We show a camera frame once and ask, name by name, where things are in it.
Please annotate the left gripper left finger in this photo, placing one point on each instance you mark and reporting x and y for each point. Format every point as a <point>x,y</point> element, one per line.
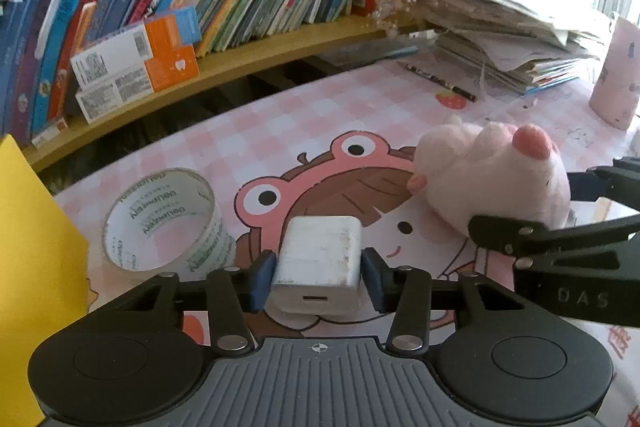
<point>226,295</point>

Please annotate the yellow cardboard box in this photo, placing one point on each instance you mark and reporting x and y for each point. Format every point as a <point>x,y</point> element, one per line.
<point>43,278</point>

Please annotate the pink checkered table mat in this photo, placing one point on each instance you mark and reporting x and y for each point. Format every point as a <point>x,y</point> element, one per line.
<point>342,146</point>

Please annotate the pink cup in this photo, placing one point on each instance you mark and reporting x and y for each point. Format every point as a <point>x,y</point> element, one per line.
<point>615,97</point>

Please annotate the black pencil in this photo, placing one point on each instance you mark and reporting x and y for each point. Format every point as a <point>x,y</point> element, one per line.
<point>439,81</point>

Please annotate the pink plush paw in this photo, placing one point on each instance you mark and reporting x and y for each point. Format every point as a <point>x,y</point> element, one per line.
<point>464,170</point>

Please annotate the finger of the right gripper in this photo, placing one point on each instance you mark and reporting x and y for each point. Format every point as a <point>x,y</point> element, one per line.
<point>619,182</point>
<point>518,238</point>

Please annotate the white charger adapter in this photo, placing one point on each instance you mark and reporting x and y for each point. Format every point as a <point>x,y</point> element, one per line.
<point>318,268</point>

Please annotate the white bookshelf frame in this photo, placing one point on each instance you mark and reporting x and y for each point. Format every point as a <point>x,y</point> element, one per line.
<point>215,69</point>

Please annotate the stack of papers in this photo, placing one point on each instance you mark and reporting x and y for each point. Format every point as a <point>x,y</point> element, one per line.
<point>529,45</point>

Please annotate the orange white box upper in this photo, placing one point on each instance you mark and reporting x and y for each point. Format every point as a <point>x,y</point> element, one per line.
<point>163,45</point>

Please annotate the small card box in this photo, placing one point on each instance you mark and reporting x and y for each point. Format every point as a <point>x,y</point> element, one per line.
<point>52,131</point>

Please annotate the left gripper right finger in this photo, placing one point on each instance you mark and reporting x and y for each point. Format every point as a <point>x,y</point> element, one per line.
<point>411,294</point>

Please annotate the orange white box lower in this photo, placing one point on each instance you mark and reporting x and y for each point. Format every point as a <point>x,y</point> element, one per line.
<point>135,84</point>

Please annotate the clear tape roll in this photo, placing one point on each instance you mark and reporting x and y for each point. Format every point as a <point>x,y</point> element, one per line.
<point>169,221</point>

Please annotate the orange white box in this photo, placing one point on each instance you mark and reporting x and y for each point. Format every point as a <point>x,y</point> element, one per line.
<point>135,84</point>
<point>163,45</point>

